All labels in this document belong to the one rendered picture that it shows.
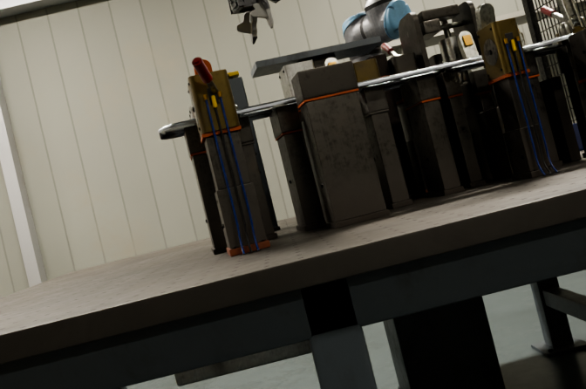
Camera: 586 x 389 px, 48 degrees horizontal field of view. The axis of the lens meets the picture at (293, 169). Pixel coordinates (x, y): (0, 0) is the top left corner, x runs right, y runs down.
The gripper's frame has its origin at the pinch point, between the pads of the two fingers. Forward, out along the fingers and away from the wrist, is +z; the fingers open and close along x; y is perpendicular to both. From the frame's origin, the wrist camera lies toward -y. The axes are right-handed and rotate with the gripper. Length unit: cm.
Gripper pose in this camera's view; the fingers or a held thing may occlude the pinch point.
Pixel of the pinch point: (264, 37)
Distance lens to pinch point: 194.7
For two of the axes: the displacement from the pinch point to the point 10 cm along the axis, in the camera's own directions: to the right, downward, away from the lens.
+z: 2.4, 9.7, -0.3
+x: 4.0, -1.3, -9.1
